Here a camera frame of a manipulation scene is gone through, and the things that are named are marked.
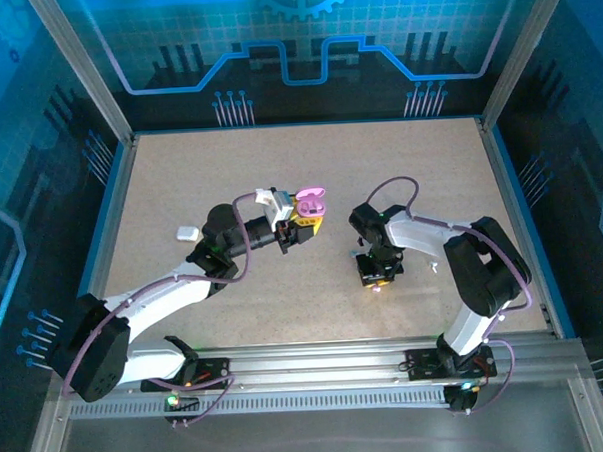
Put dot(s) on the purple earbud charging case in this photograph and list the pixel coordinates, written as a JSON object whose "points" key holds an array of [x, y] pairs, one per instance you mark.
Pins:
{"points": [[312, 191]]}

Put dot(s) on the white earbud charging case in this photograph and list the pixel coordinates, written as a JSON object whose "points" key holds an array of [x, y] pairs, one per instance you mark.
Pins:
{"points": [[188, 233]]}

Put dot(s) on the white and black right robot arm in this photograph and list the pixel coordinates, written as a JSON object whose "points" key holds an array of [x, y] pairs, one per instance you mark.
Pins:
{"points": [[432, 230]]}

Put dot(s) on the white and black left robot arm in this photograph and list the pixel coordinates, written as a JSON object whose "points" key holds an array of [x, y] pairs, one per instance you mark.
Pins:
{"points": [[159, 297]]}

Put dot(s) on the small black LED controller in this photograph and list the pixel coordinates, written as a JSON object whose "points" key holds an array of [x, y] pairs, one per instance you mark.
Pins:
{"points": [[181, 404], [459, 396]]}

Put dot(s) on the grey metal front panel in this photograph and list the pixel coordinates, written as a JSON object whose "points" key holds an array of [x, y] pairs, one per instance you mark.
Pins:
{"points": [[315, 435]]}

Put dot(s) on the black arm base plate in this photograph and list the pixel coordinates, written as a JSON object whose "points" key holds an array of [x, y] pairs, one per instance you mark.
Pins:
{"points": [[422, 363], [215, 367]]}

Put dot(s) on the aluminium table side rail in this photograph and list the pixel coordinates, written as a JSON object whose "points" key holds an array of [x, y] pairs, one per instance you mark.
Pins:
{"points": [[115, 204], [502, 177]]}

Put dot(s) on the aluminium frame post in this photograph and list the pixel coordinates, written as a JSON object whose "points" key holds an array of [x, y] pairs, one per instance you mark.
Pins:
{"points": [[519, 51], [82, 70]]}

